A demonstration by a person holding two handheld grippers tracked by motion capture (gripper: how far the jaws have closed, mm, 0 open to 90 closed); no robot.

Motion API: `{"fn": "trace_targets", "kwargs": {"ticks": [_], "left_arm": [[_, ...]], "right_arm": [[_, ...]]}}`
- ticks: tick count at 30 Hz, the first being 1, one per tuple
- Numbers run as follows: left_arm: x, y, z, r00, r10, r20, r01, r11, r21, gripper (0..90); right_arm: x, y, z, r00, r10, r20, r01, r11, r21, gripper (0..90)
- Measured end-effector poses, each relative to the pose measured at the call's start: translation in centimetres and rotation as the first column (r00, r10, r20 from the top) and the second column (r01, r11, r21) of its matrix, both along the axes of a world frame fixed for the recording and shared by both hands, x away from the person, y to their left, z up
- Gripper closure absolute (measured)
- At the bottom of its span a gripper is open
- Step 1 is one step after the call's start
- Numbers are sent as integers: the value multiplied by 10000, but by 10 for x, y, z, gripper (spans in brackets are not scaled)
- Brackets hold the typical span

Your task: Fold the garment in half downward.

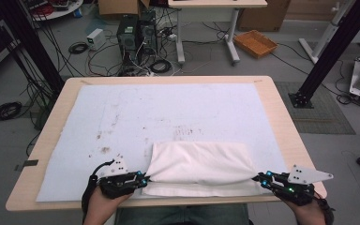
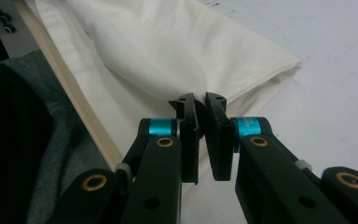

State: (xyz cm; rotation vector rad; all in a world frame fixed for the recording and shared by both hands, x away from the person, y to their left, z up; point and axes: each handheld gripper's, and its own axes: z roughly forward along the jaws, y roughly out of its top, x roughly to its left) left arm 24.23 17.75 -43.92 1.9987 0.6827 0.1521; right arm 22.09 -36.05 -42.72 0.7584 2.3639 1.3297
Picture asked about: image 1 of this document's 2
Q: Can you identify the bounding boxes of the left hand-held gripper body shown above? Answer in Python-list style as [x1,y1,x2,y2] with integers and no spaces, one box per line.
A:
[97,153,141,201]

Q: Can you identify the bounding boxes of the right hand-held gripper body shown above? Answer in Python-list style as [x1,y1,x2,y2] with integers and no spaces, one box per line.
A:
[272,164,335,207]

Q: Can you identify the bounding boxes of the white tank top black trim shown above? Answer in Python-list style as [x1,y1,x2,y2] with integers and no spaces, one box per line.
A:
[142,141,264,198]

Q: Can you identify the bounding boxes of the person's left hand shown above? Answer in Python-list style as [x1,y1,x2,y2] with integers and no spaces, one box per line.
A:
[87,187,134,219]

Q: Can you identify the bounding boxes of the person's right hand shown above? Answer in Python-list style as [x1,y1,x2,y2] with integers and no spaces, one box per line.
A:
[277,193,326,224]

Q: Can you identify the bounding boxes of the person's legs in jeans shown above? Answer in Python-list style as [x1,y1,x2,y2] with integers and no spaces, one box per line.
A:
[114,203,251,225]

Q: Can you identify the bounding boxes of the white foam mat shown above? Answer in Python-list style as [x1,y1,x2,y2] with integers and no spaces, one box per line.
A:
[36,82,291,203]

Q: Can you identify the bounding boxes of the light wooden table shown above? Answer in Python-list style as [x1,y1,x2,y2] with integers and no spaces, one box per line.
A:
[5,75,328,213]

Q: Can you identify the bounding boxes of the grey floor mat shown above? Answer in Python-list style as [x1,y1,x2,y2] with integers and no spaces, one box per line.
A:
[274,81,356,136]

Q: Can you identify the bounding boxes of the grey tape strip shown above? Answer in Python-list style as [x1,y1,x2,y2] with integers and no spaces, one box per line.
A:
[14,159,39,172]

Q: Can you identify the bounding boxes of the black computer tower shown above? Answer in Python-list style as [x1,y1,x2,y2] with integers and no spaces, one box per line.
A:
[116,14,141,65]
[137,9,159,65]

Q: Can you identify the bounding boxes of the small white box device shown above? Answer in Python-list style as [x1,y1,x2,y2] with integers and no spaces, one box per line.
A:
[85,28,107,52]

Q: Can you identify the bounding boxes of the white metal stand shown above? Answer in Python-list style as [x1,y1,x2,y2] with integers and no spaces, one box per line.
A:
[298,0,360,65]

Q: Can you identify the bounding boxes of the large brown cardboard box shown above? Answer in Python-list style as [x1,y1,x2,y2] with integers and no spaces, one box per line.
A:
[236,0,293,33]

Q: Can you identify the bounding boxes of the white desk with legs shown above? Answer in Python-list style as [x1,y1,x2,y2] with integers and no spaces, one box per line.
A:
[167,0,268,66]

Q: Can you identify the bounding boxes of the round white table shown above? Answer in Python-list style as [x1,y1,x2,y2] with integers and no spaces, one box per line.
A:
[27,0,84,22]

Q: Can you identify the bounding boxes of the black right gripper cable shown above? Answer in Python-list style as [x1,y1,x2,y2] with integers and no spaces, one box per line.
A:
[312,190,337,225]

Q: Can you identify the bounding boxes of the coiled black cable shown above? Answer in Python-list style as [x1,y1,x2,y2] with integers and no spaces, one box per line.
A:
[149,59,173,75]
[67,41,89,55]
[0,101,23,123]

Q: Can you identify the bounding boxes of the black metal frame post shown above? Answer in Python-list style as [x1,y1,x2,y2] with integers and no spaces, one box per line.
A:
[0,0,66,96]
[288,0,360,110]

